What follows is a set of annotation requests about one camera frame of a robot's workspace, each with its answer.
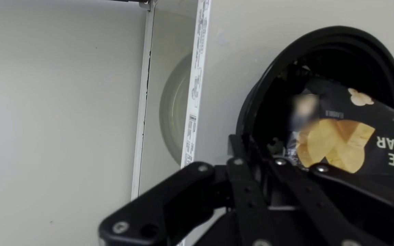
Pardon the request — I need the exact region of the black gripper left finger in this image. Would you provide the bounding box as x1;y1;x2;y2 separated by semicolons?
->
99;161;271;246

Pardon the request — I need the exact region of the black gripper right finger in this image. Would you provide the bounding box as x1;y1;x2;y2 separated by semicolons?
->
270;157;394;246

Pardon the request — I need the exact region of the glass microwave turntable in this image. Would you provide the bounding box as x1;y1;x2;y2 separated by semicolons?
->
159;55;192;164

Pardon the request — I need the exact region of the white microwave oven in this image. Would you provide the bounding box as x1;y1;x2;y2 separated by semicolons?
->
0;0;208;246

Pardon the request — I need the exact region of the black popcorn snack bag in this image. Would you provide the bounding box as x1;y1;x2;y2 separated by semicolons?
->
286;79;394;175

